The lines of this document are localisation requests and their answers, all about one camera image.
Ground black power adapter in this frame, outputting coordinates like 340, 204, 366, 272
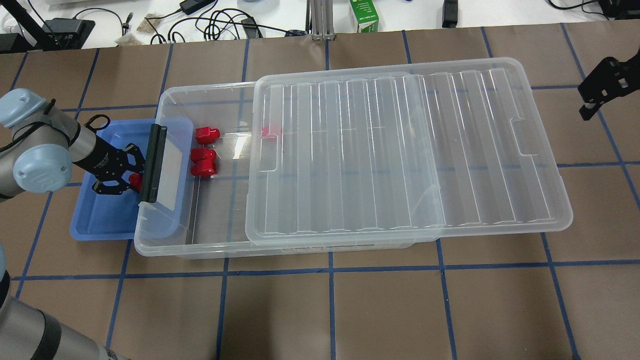
179, 0, 217, 15

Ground red block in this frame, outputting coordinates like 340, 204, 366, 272
194, 126, 221, 146
260, 125, 282, 142
189, 147, 218, 178
128, 173, 143, 193

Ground black device on desk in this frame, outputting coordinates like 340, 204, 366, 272
441, 0, 458, 28

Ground black box latch handle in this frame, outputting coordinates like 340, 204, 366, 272
139, 123, 168, 203

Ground clear plastic box lid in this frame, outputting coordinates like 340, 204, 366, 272
245, 57, 574, 248

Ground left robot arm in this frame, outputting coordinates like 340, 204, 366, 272
0, 88, 146, 360

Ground green white carton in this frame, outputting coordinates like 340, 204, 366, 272
348, 0, 380, 34

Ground aluminium frame post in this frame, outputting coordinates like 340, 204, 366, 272
306, 0, 335, 41

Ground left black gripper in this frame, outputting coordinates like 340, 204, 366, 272
90, 142, 146, 196

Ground blue plastic tray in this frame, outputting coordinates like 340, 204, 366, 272
70, 117, 195, 241

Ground clear plastic storage box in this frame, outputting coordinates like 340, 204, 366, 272
134, 73, 444, 259

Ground black cable bundle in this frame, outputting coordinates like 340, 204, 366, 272
145, 7, 301, 45

